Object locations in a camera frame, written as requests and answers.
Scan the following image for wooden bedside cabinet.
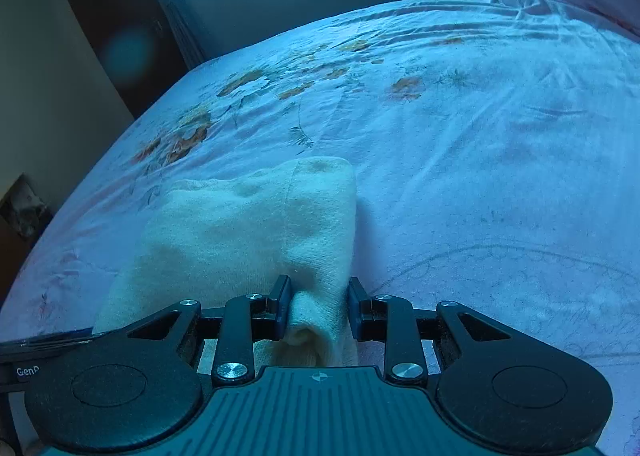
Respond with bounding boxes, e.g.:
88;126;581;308
0;174;53;303

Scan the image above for dark wooden door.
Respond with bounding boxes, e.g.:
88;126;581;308
68;0;188;119

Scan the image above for cream knit sweater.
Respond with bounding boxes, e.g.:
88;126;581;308
94;157;357;367

